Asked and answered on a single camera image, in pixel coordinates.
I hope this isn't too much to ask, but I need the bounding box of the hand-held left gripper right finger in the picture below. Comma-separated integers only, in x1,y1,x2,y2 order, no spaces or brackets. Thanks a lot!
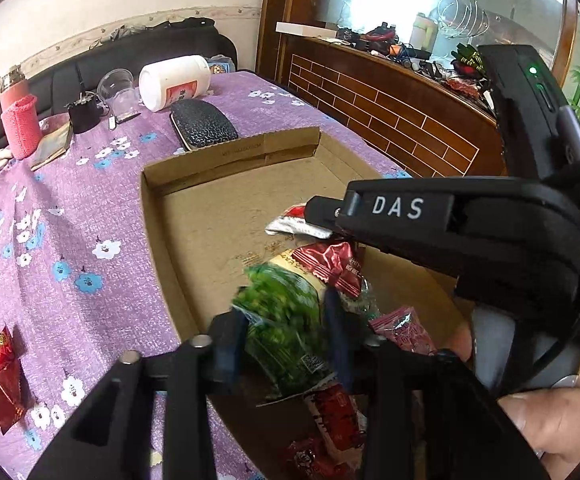
322,287,551,480

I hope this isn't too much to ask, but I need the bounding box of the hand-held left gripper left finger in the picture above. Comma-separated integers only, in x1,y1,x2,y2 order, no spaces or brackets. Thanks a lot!
27,310,248,480

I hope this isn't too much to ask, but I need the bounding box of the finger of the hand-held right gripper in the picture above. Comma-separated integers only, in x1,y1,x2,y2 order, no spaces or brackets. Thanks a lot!
304,180,366,241

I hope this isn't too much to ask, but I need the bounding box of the small white and red packet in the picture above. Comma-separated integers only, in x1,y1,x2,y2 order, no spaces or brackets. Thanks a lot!
265,203,336,239

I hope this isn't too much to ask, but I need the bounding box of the green leafy snack packet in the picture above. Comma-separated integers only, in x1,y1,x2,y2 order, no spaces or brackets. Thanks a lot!
232,262,338,401

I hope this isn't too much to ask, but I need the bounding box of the cardboard box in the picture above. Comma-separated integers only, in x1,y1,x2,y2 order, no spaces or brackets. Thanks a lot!
141,126,476,480

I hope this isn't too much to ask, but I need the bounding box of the red and gold foil packet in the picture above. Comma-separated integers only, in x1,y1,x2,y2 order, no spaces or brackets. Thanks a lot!
0,325,26,436

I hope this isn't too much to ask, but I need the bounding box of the person's right hand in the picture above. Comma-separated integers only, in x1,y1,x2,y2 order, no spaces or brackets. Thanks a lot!
497,360,580,468

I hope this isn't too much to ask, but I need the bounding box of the green wrapped candy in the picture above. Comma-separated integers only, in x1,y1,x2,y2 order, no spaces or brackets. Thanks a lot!
360,280,386,321

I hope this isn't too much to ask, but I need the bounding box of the maroon snack packet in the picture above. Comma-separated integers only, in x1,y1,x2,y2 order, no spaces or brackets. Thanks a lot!
290,241,366,297

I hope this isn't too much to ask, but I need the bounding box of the cream snack packet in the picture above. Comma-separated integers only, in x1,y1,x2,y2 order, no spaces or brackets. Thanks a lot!
265,249,331,291

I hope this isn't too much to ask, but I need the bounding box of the pink and maroon packet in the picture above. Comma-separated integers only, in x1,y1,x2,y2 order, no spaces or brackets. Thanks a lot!
367,306,438,357

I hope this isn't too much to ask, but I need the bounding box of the white packet with red print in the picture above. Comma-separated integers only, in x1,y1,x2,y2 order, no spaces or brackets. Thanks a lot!
302,384,371,461

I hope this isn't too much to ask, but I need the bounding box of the wooden brick-pattern cabinet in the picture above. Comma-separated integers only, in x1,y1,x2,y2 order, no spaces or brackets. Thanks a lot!
255,0,580,181

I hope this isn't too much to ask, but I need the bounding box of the bright red snack packet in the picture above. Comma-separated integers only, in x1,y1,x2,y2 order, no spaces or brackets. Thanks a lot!
285,435,356,480

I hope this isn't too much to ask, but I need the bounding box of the flat white box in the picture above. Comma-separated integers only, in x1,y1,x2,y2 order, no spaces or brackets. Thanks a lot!
276,21,339,41

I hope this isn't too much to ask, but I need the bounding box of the white plastic jar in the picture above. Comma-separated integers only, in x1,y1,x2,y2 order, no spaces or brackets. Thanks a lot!
138,55,212,112

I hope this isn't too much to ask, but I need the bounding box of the purple floral tablecloth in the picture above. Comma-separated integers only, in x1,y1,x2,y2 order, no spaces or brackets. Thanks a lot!
0,70,413,480

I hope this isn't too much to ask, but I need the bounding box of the white plastic bottle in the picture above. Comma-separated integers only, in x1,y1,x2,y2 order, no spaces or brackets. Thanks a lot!
410,12,438,51

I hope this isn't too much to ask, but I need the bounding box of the small silver and black gadget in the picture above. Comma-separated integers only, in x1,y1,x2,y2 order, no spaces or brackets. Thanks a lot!
108,111,142,131

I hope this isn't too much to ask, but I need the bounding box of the clear plastic cup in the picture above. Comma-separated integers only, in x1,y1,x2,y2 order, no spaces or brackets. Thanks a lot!
96,67,141,116

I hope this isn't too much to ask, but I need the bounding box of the black cup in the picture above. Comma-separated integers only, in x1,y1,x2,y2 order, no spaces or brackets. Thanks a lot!
66,65,108,135

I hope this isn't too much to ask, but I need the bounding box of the folded brown cloth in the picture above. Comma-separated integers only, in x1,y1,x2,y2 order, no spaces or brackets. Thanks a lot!
30,122,74,171

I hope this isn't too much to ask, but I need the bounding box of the black sofa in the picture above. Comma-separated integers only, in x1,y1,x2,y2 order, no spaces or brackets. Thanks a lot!
0,20,238,153

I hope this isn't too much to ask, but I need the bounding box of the pink bottle with knit sleeve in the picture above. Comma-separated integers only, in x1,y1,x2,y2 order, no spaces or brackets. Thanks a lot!
0,65,43,160

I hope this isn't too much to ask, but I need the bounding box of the heap of tools and cables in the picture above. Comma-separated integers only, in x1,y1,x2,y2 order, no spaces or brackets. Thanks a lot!
337,20,496,106

